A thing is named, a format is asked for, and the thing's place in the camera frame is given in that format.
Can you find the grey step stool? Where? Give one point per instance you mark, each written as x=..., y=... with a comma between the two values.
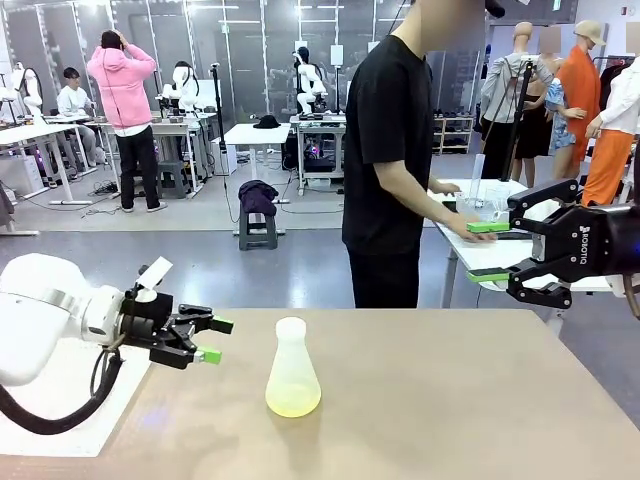
x=172, y=180

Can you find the mannequin in grey hoodie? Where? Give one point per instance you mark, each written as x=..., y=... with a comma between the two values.
x=502, y=95

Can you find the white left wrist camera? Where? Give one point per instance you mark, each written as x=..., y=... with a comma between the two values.
x=152, y=277

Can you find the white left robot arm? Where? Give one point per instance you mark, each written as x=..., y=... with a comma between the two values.
x=35, y=325

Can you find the blue floral dress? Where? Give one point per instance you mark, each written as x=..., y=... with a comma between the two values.
x=560, y=125

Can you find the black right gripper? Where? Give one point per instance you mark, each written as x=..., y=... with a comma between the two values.
x=600, y=240

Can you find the black step stool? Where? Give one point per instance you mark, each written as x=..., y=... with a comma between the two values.
x=257, y=232

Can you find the black hat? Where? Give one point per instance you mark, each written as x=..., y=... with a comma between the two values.
x=266, y=123

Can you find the metal frame workbench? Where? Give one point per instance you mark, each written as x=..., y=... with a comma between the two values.
x=320, y=150

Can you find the black pole stand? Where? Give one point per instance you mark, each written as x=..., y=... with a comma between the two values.
x=220, y=130

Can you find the clear glass beaker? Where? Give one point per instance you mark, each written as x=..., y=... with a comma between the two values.
x=497, y=202

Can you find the seated person in white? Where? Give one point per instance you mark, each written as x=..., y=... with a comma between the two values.
x=75, y=110

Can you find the low shoe shelf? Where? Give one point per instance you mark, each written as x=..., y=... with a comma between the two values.
x=455, y=135

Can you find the black camera tripod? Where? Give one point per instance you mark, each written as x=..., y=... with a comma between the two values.
x=520, y=100

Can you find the mannequin white top orange trousers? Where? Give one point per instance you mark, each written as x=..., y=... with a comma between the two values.
x=612, y=150

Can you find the person in black t-shirt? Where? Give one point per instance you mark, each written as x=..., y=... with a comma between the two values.
x=385, y=150

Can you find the mannequin in orange with cap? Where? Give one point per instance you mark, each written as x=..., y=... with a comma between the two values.
x=580, y=95

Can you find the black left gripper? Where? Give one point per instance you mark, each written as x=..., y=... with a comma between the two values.
x=150, y=325

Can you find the clear graduated cylinder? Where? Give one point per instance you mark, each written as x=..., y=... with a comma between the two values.
x=477, y=175

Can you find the dark crumpled cloth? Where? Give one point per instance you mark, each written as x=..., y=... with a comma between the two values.
x=257, y=196

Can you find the mannequin in black dress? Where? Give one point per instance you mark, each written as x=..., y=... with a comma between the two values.
x=532, y=130

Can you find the translucent plastic conical flask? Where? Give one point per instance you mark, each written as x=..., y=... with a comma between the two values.
x=292, y=385

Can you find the white long table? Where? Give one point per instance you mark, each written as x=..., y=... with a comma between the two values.
x=35, y=132

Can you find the person's right forearm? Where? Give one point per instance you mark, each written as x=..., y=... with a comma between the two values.
x=415, y=195

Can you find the person's left forearm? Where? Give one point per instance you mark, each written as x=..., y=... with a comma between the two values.
x=435, y=185

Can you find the person in pink hoodie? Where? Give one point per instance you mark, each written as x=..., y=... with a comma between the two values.
x=125, y=90

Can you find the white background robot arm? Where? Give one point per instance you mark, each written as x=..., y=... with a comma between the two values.
x=186, y=90
x=30, y=90
x=310, y=90

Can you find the person's right hand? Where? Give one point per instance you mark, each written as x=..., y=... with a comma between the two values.
x=479, y=237

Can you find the white standing desk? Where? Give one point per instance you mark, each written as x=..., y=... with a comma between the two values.
x=257, y=135

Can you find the person's left hand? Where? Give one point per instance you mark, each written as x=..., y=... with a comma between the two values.
x=451, y=189

